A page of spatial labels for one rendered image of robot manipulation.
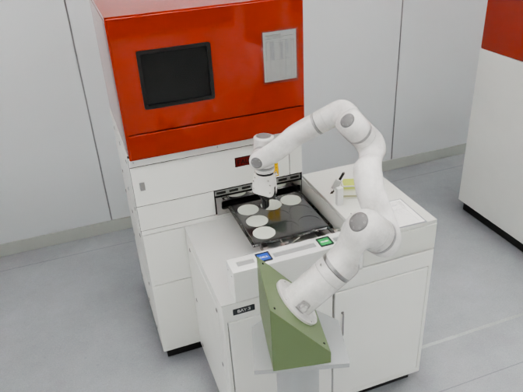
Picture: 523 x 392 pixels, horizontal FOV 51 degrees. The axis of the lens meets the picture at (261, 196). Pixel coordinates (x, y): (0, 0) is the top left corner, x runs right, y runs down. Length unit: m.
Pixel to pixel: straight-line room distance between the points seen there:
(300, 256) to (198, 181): 0.68
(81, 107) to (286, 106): 1.80
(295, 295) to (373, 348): 0.88
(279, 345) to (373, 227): 0.48
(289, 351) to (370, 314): 0.75
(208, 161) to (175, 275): 0.62
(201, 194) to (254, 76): 0.60
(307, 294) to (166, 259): 1.05
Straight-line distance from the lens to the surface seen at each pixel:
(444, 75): 4.92
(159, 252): 2.69
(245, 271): 2.08
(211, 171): 2.55
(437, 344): 3.23
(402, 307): 2.59
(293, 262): 2.14
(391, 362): 2.80
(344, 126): 1.93
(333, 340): 1.99
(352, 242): 1.75
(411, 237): 2.38
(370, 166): 1.90
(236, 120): 2.43
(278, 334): 1.78
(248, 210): 2.56
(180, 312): 2.93
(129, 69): 2.27
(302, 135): 2.15
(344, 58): 4.36
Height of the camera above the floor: 2.20
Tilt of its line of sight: 29 degrees down
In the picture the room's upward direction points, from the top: 3 degrees counter-clockwise
